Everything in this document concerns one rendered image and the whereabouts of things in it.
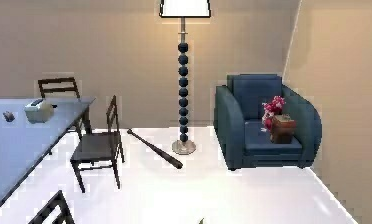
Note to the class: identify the pink flowers in brown pot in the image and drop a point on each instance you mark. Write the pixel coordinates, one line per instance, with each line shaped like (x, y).
(282, 128)

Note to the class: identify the dark wooden chair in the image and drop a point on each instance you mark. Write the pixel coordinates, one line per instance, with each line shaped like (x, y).
(55, 211)
(97, 146)
(59, 87)

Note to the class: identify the blue armchair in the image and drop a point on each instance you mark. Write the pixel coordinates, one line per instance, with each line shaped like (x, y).
(237, 133)

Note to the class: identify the small dark grey object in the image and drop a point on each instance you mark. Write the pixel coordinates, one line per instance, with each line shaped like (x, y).
(8, 116)

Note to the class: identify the floor lamp with blue balls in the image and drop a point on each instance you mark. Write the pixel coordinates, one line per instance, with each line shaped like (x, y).
(183, 100)

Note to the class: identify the dark baseball bat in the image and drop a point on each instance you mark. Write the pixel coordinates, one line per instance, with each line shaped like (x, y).
(154, 148)

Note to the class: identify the blue grey table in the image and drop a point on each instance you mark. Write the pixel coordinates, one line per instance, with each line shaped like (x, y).
(24, 143)

